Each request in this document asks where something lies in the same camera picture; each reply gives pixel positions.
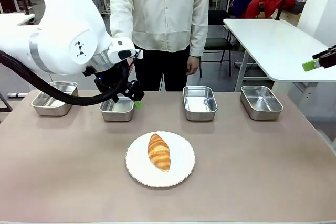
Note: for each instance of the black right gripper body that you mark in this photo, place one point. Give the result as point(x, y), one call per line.
point(329, 60)

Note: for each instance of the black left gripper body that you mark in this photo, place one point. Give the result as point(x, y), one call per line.
point(110, 82)

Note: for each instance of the right gripper black green finger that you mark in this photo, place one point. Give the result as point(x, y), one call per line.
point(325, 52)
point(311, 65)

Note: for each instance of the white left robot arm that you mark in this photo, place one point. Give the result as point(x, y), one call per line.
point(63, 35)

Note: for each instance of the rectangular steel container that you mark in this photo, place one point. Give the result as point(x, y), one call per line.
point(200, 104)
point(50, 106)
point(118, 111)
point(261, 104)

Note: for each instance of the person's right hand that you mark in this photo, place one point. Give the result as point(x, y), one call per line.
point(130, 63)

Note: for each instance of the person's left hand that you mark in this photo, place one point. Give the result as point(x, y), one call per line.
point(193, 64)

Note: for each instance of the person's black trousers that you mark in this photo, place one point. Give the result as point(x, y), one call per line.
point(157, 69)

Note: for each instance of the large white side table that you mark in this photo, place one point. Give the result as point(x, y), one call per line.
point(273, 43)

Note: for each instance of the golden croissant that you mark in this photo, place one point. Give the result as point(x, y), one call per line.
point(159, 152)

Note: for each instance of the white scalloped plate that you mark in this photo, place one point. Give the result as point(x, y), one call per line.
point(181, 166)

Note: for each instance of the person's cream button shirt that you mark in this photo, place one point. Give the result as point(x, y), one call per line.
point(162, 9)

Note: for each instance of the white floor power strip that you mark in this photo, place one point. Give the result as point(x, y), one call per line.
point(17, 94)

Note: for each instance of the black chair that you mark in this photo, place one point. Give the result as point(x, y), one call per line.
point(219, 41)

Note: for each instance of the small white side table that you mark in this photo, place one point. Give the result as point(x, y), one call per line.
point(13, 19)

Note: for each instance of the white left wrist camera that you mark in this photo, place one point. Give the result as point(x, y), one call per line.
point(140, 54)

